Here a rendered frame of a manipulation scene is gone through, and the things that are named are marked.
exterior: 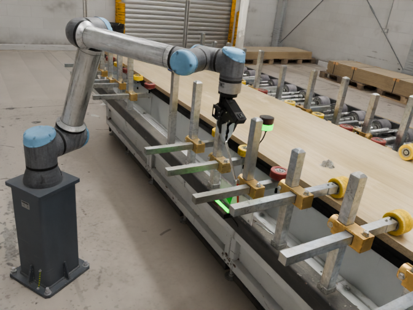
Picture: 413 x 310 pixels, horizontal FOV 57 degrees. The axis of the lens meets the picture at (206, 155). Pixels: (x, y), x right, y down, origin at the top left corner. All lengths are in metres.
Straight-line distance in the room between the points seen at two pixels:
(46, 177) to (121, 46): 0.82
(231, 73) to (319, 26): 9.61
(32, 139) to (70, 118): 0.21
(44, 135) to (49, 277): 0.79
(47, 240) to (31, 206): 0.19
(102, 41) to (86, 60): 0.28
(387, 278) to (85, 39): 1.44
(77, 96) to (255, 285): 1.33
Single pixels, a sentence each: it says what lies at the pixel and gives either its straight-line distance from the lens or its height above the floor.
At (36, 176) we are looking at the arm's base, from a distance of 2.03.
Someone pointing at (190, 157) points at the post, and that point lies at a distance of 2.01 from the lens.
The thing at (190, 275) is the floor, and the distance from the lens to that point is 2.38.
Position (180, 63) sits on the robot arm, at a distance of 1.38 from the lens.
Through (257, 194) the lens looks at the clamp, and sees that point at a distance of 1.55.
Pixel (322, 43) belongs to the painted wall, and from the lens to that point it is 10.90.
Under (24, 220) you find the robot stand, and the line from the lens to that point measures 2.18.
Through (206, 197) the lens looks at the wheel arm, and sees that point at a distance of 1.45.
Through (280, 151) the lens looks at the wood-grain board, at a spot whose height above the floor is 0.90.
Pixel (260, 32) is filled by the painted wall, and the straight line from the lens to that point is 11.77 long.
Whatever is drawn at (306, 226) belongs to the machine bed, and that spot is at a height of 0.70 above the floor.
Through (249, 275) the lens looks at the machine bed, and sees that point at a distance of 2.19.
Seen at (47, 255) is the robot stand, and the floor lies 0.24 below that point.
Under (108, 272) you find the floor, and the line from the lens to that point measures 2.40.
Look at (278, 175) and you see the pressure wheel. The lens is 1.61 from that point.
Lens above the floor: 1.58
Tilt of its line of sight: 24 degrees down
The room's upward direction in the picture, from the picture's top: 6 degrees clockwise
